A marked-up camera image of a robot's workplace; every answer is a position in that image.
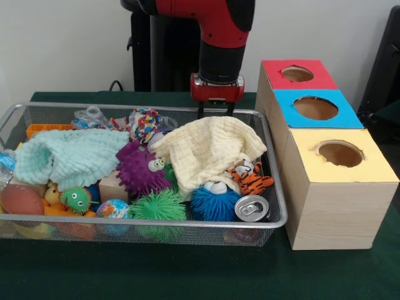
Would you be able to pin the dark green table cloth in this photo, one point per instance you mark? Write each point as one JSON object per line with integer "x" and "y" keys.
{"x": 187, "y": 275}

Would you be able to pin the tiger plush toy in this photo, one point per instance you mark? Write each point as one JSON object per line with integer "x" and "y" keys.
{"x": 253, "y": 177}

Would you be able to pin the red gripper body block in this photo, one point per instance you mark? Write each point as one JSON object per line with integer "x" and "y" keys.
{"x": 217, "y": 92}

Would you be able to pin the large green spiky ball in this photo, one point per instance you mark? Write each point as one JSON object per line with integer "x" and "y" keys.
{"x": 157, "y": 206}

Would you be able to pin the blue spiky ball with eyes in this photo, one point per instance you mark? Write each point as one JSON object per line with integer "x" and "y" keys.
{"x": 212, "y": 201}

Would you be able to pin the silver drink can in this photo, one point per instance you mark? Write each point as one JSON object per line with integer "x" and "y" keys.
{"x": 252, "y": 208}

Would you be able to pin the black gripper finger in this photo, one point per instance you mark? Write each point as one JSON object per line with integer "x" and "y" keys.
{"x": 203, "y": 110}
{"x": 230, "y": 109}

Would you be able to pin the small globe print ball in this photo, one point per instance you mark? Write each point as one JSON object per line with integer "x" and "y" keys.
{"x": 112, "y": 209}

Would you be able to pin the mint green cloth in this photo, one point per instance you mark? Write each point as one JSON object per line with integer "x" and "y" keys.
{"x": 69, "y": 156}

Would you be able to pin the small green ball with eyes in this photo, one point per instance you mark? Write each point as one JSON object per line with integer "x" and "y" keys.
{"x": 76, "y": 199}

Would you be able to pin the brown toy football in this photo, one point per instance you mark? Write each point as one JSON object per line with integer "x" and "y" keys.
{"x": 20, "y": 200}

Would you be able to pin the purple spiky ball with eyes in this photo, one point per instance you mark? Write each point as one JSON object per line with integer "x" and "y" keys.
{"x": 140, "y": 169}

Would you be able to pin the pale yellow cloth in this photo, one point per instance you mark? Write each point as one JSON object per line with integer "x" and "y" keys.
{"x": 209, "y": 150}

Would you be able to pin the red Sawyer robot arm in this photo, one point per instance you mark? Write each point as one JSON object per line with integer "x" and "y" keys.
{"x": 219, "y": 25}

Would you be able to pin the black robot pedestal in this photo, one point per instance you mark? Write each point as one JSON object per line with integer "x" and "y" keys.
{"x": 169, "y": 56}

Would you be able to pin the clear mesh bin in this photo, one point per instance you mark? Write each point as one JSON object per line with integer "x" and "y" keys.
{"x": 37, "y": 112}

